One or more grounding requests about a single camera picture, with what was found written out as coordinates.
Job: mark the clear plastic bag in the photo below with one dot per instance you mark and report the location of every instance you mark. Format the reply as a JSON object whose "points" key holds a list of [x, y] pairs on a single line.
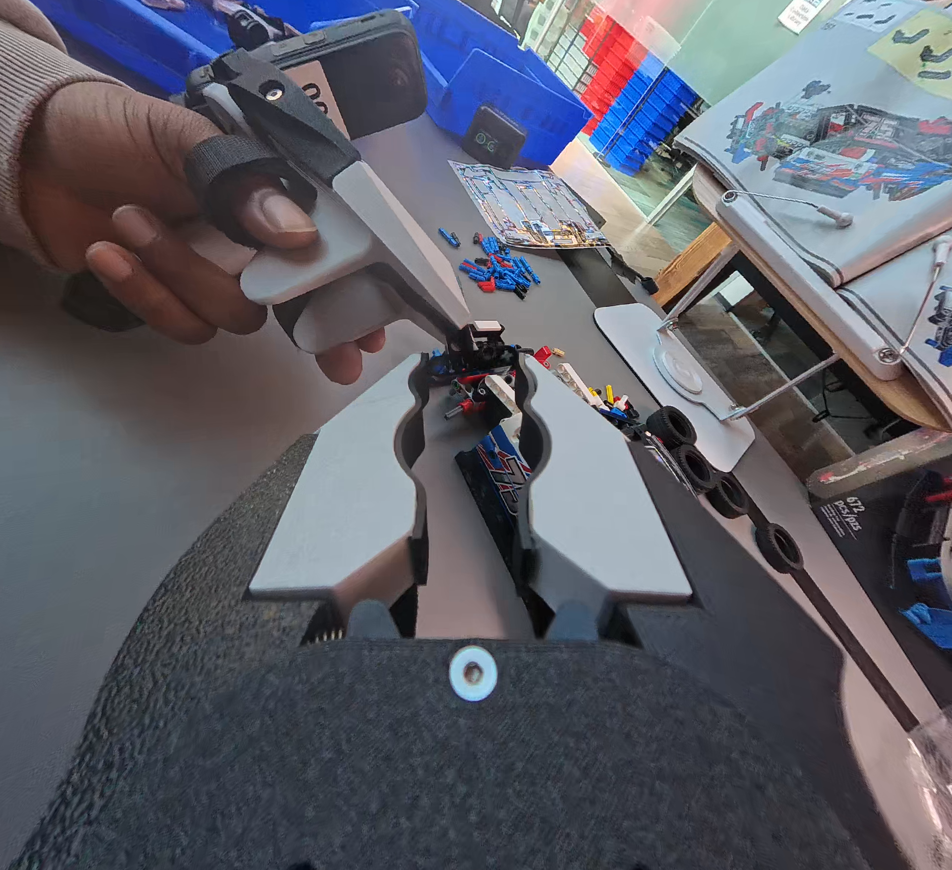
{"points": [[933, 795]]}

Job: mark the holographic sticker sheet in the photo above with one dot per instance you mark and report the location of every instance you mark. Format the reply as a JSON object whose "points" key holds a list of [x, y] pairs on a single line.
{"points": [[528, 204]]}

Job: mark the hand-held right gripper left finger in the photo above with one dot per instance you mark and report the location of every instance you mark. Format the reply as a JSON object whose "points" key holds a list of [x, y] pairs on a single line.
{"points": [[335, 513]]}

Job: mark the person's left hand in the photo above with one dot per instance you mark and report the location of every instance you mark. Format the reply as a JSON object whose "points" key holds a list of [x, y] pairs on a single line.
{"points": [[111, 163]]}

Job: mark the stack of red and blue bins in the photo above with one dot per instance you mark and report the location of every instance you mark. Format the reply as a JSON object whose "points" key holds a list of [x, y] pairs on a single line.
{"points": [[639, 104]]}

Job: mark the grey desk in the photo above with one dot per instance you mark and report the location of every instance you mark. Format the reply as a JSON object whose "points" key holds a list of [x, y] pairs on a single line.
{"points": [[149, 438]]}

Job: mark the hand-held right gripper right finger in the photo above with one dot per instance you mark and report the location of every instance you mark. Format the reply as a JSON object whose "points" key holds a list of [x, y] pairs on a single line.
{"points": [[610, 513]]}

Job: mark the black rubber tyre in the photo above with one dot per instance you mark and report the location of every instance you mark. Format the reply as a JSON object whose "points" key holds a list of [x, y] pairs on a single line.
{"points": [[695, 468], [673, 427], [729, 496], [779, 548]]}

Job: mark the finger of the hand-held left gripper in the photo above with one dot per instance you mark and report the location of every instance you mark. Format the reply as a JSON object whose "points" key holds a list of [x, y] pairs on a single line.
{"points": [[401, 245]]}

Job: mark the black product box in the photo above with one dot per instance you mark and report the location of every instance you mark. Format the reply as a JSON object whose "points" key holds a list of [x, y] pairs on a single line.
{"points": [[863, 528]]}

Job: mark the toy race car model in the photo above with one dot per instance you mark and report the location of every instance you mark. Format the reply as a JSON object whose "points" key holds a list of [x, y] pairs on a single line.
{"points": [[498, 483]]}

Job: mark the black small device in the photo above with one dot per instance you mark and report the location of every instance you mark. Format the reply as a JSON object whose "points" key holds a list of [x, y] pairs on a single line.
{"points": [[494, 137]]}

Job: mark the instruction booklet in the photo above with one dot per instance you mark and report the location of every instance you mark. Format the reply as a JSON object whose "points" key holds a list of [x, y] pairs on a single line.
{"points": [[803, 81]]}

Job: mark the pile of blue pins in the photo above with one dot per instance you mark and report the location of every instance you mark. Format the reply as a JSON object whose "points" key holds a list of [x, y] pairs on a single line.
{"points": [[498, 271]]}

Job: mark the person's left forearm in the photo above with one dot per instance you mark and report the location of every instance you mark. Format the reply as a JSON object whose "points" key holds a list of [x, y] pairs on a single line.
{"points": [[37, 44]]}

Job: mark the black round pad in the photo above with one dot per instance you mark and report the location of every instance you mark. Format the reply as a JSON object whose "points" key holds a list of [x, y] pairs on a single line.
{"points": [[97, 304]]}

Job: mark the pile of small mixed parts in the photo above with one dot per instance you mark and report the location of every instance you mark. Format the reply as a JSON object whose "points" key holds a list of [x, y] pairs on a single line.
{"points": [[610, 405]]}

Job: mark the wooden book board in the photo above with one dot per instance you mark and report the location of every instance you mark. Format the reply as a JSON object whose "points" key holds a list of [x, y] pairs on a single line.
{"points": [[915, 394]]}

